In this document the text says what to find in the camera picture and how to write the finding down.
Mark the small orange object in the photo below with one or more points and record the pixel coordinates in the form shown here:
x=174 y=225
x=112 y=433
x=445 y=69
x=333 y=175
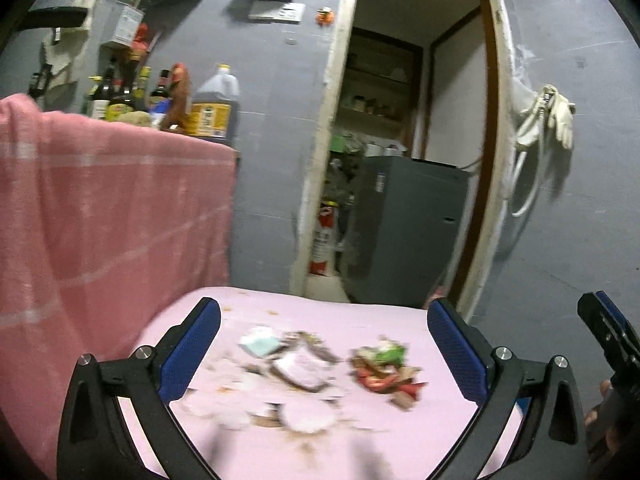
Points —
x=325 y=15

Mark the grey flat board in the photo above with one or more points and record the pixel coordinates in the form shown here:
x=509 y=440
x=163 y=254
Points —
x=277 y=11

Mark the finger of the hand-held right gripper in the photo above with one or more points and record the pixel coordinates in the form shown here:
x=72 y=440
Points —
x=611 y=307
x=597 y=321

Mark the white and green paper scrap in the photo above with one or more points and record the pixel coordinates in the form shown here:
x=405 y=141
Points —
x=257 y=342

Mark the pile of food scraps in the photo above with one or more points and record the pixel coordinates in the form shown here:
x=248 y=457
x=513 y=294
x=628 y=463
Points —
x=384 y=371

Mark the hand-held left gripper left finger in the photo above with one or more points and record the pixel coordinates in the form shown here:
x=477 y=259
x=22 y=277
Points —
x=194 y=351

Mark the grey refrigerator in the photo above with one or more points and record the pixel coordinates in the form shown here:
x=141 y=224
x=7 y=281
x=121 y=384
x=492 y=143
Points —
x=410 y=230

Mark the pink checked towel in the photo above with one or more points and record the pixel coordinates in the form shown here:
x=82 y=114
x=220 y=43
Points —
x=100 y=220

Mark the large dark oil jug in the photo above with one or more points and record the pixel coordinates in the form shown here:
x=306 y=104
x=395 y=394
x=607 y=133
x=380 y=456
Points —
x=215 y=107

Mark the person's right hand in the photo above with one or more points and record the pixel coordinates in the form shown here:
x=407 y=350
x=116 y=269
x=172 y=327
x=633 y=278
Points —
x=597 y=412

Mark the cream hanging cloth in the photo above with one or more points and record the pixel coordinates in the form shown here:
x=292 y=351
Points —
x=67 y=55

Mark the wooden door frame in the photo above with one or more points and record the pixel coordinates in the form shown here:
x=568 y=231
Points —
x=500 y=160

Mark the back room shelf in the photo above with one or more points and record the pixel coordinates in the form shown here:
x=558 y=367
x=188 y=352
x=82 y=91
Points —
x=375 y=105

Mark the pink floral tablecloth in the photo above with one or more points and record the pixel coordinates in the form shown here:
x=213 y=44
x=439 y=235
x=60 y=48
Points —
x=380 y=325

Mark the red and white plastic bag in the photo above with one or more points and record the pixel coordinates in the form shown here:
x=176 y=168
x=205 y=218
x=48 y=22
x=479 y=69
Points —
x=324 y=240

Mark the black bar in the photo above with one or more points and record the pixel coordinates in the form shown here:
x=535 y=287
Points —
x=56 y=17

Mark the square tin can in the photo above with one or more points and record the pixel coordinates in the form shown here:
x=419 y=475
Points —
x=125 y=22

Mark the white rubber gloves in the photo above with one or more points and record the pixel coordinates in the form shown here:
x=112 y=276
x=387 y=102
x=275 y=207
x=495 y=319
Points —
x=547 y=112

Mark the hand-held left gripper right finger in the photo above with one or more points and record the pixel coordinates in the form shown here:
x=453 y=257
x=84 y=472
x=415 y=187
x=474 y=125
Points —
x=452 y=350

